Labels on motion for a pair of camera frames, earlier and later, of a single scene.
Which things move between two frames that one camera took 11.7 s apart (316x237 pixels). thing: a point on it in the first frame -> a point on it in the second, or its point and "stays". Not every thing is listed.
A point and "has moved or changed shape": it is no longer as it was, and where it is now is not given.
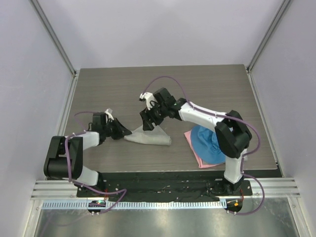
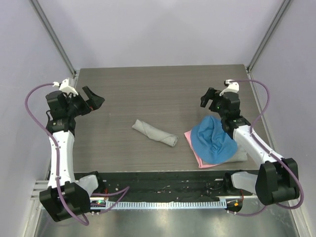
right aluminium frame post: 280,14 stays
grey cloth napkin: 156,136 has moved or changed shape
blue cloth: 206,144 stays
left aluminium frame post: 53,36 stays
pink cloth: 201,164 stays
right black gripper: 146,115 -> 210,95
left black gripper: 121,131 -> 94,101
